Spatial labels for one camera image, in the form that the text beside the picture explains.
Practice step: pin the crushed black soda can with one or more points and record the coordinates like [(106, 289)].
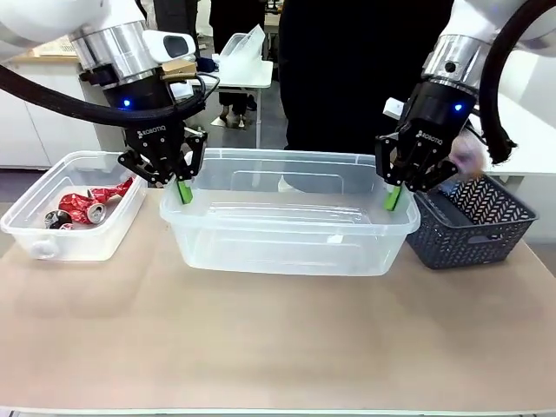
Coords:
[(56, 219)]

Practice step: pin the small clear plastic bin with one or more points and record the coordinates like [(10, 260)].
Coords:
[(108, 230)]

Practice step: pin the brown cardboard box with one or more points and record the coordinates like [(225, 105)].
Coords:
[(180, 67)]

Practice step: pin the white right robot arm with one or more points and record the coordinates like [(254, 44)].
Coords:
[(460, 56)]

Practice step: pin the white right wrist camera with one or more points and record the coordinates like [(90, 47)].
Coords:
[(393, 108)]

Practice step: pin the background person in dark trousers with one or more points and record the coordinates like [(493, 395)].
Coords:
[(234, 26)]

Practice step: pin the crushed red soda can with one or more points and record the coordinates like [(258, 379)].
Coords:
[(115, 189), (78, 206)]

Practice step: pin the person's left hand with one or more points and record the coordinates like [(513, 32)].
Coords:
[(467, 152)]

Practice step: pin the white desk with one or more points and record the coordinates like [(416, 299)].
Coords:
[(530, 108)]

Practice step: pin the dark grey woven-pattern basket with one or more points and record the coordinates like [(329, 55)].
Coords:
[(473, 243)]

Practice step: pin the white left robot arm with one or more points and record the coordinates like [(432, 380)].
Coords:
[(113, 48)]

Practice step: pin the white cabinet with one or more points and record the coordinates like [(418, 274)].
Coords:
[(48, 139)]

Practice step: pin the person in black clothes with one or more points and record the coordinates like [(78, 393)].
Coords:
[(347, 65)]

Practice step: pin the dark blue cloth item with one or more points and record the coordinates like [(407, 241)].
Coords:
[(208, 65)]

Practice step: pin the clear container with plastic bag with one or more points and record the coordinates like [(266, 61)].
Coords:
[(243, 43)]

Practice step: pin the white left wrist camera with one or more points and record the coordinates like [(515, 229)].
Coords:
[(169, 43)]

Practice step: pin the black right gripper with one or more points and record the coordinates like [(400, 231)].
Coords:
[(434, 117)]

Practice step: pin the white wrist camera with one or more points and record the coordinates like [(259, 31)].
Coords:
[(169, 43), (393, 108)]

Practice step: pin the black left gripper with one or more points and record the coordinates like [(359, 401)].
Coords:
[(152, 126)]

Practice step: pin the large clear plastic bin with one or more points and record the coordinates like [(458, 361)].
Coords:
[(282, 226)]

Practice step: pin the white background table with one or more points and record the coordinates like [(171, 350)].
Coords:
[(247, 74)]

